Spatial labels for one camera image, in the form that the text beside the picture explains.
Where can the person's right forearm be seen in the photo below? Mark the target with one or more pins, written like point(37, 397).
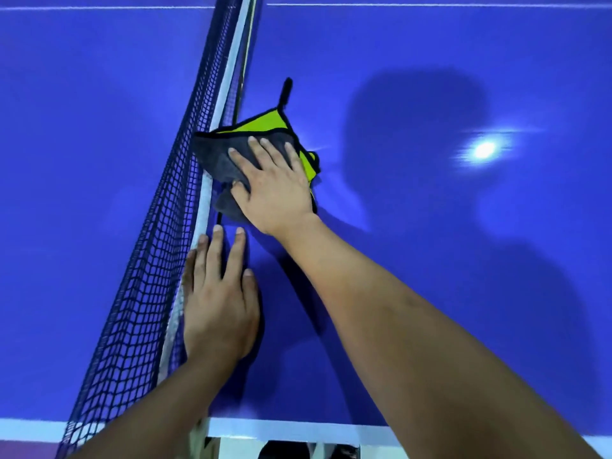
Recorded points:
point(406, 348)

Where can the person's right middle finger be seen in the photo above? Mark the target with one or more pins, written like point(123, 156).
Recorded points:
point(260, 152)

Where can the dark blue table tennis net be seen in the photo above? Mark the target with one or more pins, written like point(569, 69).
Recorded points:
point(153, 262)

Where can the person's left thumb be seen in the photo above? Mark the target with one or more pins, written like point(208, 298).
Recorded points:
point(251, 291)

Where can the grey and yellow cleaning cloth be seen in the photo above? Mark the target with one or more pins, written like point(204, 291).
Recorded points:
point(217, 155)

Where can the person's left hand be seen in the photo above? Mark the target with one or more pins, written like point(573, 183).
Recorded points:
point(220, 310)

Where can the person's right little finger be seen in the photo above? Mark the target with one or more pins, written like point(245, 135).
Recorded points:
point(294, 157)

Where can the person's left little finger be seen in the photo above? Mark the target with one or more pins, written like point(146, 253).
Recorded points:
point(188, 272)

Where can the person's left forearm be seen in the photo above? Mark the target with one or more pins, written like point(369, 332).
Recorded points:
point(162, 415)

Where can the person's right hand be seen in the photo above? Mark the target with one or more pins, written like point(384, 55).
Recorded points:
point(279, 195)

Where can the white net post clamp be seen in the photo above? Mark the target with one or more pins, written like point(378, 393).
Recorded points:
point(198, 442)

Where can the black shoe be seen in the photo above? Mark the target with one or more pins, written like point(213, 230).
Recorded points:
point(284, 450)
point(345, 452)

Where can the person's right thumb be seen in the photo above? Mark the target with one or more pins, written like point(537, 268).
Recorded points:
point(240, 195)

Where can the person's left middle finger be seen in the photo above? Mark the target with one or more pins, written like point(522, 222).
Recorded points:
point(215, 253)

